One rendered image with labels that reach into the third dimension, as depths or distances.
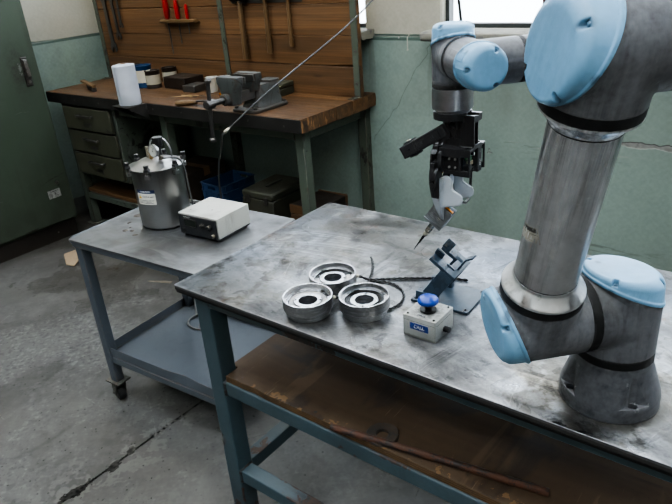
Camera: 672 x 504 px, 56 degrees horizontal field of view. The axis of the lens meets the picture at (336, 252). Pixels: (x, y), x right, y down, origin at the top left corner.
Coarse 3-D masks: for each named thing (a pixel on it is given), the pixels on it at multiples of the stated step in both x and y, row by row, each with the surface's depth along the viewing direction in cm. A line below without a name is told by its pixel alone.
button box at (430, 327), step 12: (408, 312) 121; (420, 312) 120; (432, 312) 119; (444, 312) 120; (408, 324) 121; (420, 324) 119; (432, 324) 117; (444, 324) 120; (420, 336) 120; (432, 336) 118
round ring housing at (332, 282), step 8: (320, 264) 143; (328, 264) 144; (336, 264) 144; (344, 264) 143; (312, 272) 141; (328, 272) 142; (336, 272) 142; (352, 272) 141; (312, 280) 137; (320, 280) 139; (328, 280) 142; (336, 280) 142; (352, 280) 137; (336, 288) 135
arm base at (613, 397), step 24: (576, 360) 99; (600, 360) 94; (648, 360) 94; (576, 384) 98; (600, 384) 95; (624, 384) 94; (648, 384) 95; (576, 408) 99; (600, 408) 96; (624, 408) 95; (648, 408) 95
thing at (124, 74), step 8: (120, 64) 312; (128, 64) 312; (112, 72) 313; (120, 72) 310; (128, 72) 312; (120, 80) 312; (128, 80) 313; (136, 80) 317; (120, 88) 314; (128, 88) 314; (136, 88) 317; (120, 96) 316; (128, 96) 316; (136, 96) 318; (120, 104) 318; (128, 104) 317; (136, 104) 319
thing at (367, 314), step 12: (348, 288) 133; (360, 288) 134; (372, 288) 134; (384, 288) 131; (360, 300) 132; (372, 300) 131; (384, 300) 126; (348, 312) 126; (360, 312) 125; (372, 312) 125; (384, 312) 127
